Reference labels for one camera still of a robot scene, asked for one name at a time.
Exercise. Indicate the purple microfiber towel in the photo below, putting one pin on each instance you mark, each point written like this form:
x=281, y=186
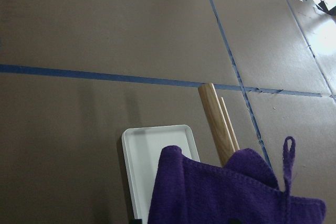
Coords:
x=245, y=190

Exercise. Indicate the white towel rack base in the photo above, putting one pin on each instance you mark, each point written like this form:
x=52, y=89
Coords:
x=142, y=149

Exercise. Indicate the upper wooden rack bar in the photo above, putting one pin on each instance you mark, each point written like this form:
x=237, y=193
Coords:
x=217, y=122

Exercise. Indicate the wooden rack bar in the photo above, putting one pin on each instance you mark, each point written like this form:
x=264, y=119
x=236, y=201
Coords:
x=229, y=124
x=217, y=122

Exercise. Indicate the lower wooden rack bar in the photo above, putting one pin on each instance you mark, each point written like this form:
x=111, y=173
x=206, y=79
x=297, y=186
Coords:
x=229, y=124

